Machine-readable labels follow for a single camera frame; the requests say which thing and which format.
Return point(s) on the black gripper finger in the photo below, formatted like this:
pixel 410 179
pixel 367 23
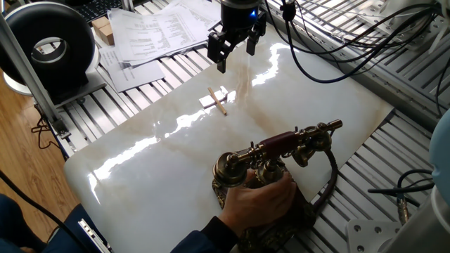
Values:
pixel 256 35
pixel 219 47

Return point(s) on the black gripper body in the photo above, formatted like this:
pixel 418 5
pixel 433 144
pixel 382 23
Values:
pixel 239 17

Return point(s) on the thin wooden stick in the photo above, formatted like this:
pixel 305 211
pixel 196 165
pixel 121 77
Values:
pixel 217 101

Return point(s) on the antique red brass phone base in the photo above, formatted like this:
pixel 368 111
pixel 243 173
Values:
pixel 281 228

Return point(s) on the forearm in dark blue sleeve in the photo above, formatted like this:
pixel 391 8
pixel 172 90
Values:
pixel 207 239

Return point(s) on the brass and red phone handset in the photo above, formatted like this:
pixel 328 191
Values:
pixel 281 144

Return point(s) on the person's bare hand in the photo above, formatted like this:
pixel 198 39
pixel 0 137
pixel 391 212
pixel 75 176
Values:
pixel 256 204

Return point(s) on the stack of printed paper sheets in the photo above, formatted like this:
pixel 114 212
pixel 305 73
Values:
pixel 158 35

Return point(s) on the small wooden block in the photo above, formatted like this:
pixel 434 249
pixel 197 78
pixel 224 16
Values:
pixel 99 22
pixel 107 35

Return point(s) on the black computer keyboard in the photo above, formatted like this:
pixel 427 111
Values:
pixel 98 7

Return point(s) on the glossy marble pattern board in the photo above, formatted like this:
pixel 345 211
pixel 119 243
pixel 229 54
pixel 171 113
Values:
pixel 158 168

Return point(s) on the person's leg in blue clothes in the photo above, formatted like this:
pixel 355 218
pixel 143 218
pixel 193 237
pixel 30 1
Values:
pixel 10 225

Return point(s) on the grey flat base plate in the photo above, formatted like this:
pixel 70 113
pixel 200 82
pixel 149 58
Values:
pixel 95 82

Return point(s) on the metal bracket plate with holes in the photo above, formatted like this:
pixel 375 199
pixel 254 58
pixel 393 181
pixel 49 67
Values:
pixel 397 14

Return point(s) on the aluminium frame post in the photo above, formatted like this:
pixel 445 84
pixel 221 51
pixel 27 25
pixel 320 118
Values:
pixel 24 70

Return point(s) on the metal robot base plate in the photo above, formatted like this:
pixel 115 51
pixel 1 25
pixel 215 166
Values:
pixel 369 235

